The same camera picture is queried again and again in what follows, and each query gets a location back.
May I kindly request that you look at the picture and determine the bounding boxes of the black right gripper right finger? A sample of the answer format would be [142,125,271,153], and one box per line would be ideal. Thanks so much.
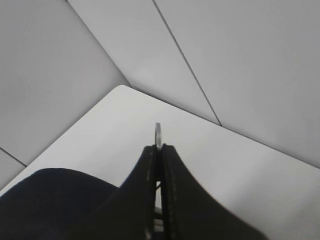
[161,144,266,240]

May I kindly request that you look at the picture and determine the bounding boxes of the navy blue lunch bag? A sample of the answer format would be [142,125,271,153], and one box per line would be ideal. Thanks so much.
[0,122,166,240]

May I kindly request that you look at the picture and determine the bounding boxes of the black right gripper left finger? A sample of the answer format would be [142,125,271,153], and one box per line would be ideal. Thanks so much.
[74,145,158,240]

